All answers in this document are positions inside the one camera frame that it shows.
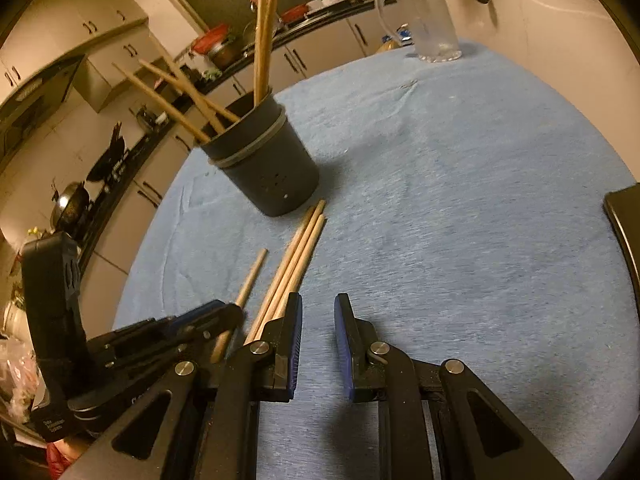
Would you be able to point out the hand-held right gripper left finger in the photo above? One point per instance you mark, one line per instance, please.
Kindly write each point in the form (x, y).
(295, 340)

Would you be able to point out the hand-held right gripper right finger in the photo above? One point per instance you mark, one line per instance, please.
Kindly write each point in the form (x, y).
(345, 345)

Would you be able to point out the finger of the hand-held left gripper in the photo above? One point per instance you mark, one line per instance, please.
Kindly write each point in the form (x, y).
(215, 316)

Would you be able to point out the wooden chopstick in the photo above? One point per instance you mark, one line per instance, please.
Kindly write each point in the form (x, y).
(212, 119)
(175, 81)
(160, 102)
(260, 35)
(272, 10)
(252, 275)

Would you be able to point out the pile of wooden chopsticks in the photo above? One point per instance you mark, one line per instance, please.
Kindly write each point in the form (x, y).
(292, 262)

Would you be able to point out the dark grey chopstick holder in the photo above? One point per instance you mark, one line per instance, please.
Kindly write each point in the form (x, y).
(272, 170)

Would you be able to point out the white plastic bag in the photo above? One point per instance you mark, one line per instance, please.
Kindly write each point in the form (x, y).
(17, 375)

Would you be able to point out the steel wok with lid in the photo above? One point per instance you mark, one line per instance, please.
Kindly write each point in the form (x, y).
(70, 205)

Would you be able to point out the red fabric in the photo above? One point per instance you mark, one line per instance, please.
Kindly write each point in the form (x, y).
(59, 457)

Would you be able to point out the black wok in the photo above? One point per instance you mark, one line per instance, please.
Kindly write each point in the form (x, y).
(107, 160)

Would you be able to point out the blue tablecloth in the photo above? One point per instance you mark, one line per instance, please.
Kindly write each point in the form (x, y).
(450, 210)

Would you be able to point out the range hood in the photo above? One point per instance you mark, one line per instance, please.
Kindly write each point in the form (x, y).
(40, 95)

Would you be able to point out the beige upper cabinet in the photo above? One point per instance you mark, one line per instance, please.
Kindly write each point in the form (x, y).
(115, 75)

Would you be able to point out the steel pot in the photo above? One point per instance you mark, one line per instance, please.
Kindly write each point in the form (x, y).
(222, 55)

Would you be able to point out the large red basin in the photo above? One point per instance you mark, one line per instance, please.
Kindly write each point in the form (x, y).
(210, 40)

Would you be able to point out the beige ceiling-height cabinets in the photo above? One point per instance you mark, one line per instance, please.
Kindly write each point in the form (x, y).
(75, 15)

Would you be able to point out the small red basin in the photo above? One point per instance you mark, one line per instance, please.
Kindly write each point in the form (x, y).
(295, 12)

